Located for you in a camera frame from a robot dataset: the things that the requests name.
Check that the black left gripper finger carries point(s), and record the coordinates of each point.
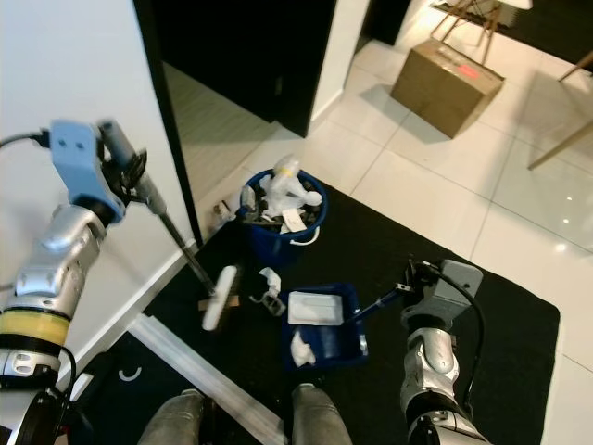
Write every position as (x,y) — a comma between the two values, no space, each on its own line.
(151,193)

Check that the blue dustpan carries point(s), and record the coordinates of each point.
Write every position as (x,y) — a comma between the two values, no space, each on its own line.
(338,338)

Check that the broom with white head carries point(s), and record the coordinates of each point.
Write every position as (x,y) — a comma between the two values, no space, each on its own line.
(220,298)

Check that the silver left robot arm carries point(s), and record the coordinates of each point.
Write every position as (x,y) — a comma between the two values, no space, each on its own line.
(56,264)

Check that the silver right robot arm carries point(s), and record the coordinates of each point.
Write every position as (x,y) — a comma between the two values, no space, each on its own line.
(426,357)

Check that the black floor mat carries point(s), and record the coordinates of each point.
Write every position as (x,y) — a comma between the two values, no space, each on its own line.
(389,241)

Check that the flat white box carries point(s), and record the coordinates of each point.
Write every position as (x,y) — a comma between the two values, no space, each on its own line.
(315,308)

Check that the small brown wood scrap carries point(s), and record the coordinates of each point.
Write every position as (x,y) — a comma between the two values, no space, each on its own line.
(206,302)

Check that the white crumpled paper ball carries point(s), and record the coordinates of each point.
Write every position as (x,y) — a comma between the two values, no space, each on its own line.
(304,348)

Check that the blue waste bin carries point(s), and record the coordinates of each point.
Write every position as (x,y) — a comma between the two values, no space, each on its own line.
(278,236)

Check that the white crumpled trash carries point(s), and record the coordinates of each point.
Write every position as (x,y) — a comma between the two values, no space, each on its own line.
(287,190)

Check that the white crumpled paper scrap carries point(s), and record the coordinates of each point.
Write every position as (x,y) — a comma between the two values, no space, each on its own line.
(271,283)

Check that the black door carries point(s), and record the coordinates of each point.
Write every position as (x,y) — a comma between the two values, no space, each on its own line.
(241,56)

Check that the grey right robot leg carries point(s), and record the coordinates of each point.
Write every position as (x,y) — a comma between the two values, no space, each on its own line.
(324,417)

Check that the grey robot leg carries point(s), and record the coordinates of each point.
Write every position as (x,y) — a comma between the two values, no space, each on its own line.
(324,417)
(185,422)

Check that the metal threshold strip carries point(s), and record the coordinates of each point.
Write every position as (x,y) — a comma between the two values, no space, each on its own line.
(195,366)

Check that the brown cardboard box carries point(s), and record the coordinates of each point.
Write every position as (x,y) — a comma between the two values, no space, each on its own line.
(445,93)

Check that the slanted wooden furniture leg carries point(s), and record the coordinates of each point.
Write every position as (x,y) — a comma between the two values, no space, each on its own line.
(561,148)

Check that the grey left robot leg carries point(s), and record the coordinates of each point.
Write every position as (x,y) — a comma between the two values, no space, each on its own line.
(185,422)

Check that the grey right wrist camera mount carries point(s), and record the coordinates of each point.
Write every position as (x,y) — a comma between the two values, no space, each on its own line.
(459,287)

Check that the light blue left wrist camera mount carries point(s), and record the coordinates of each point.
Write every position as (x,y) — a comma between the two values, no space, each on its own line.
(81,158)

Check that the black door frame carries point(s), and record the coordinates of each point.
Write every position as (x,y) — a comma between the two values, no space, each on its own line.
(162,93)

